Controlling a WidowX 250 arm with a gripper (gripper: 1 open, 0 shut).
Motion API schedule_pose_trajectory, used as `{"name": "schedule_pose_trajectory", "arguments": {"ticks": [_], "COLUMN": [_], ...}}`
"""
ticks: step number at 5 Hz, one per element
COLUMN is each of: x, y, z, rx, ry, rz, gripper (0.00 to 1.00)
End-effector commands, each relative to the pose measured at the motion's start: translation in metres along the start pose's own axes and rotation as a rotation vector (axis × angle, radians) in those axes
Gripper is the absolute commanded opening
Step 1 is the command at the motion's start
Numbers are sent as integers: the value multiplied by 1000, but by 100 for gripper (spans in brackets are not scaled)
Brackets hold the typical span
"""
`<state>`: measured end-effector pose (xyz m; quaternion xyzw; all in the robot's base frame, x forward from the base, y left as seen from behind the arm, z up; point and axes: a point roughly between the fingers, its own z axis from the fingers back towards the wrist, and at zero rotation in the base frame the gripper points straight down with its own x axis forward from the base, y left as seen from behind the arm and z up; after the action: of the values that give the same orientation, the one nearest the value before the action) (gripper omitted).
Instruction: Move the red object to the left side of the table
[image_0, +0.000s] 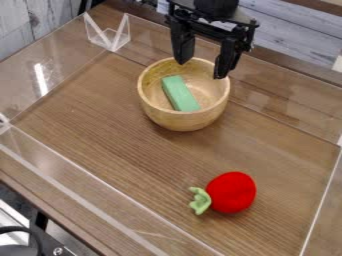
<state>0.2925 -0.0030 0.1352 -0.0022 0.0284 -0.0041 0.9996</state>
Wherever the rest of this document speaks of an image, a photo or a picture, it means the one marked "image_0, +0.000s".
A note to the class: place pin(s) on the black metal bracket with bolt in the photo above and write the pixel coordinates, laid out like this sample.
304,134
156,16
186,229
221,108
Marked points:
53,247

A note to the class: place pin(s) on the green rectangular block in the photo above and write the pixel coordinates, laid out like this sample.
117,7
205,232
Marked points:
178,94

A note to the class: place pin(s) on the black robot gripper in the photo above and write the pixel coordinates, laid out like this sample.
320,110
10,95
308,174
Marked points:
216,19

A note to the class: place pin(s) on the red plush tomato toy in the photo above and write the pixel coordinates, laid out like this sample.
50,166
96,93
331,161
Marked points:
229,194

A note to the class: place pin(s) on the wooden bowl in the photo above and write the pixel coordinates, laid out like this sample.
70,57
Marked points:
210,92

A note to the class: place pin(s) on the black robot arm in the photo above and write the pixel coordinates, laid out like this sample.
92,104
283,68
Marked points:
214,19

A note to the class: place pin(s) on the clear acrylic table barrier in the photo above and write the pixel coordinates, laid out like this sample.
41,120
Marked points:
125,180

